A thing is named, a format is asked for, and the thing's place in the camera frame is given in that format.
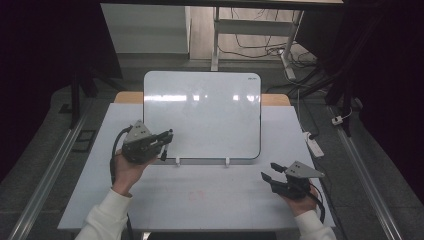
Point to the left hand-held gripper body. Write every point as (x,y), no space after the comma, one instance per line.
(138,146)

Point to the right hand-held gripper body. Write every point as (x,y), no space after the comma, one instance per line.
(296,186)

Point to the white whiteboard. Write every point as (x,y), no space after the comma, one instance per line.
(206,120)

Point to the person's right hand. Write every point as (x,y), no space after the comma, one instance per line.
(303,205)

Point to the person's left hand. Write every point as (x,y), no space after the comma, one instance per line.
(128,175)

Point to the white whiteboard stand clip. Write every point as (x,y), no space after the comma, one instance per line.
(227,161)
(177,161)

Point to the white power strip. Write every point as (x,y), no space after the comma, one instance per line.
(314,146)

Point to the black plug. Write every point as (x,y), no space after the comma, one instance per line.
(312,136)

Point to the wooden board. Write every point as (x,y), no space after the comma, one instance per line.
(128,98)

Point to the small white adapter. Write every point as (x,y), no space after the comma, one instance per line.
(337,120)

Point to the black metal stand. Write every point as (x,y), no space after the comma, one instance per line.
(345,93)
(75,100)

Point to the black floor frame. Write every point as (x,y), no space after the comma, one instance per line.
(85,141)

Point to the aluminium rail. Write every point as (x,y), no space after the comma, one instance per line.
(46,180)
(366,180)

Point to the white desk frame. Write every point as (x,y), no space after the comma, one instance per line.
(253,27)

